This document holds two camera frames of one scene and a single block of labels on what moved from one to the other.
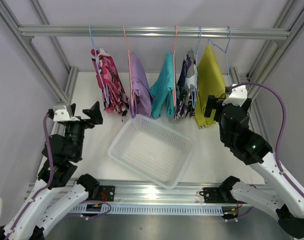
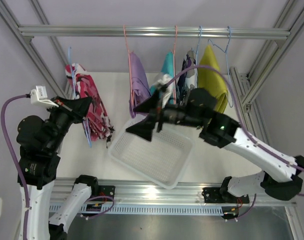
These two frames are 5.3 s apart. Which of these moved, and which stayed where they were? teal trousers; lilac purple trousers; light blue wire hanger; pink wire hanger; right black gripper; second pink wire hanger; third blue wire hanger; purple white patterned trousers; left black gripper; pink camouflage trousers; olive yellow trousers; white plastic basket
Moved: right black gripper; pink camouflage trousers; left black gripper; light blue wire hanger
Stayed: olive yellow trousers; third blue wire hanger; second pink wire hanger; teal trousers; pink wire hanger; lilac purple trousers; white plastic basket; purple white patterned trousers
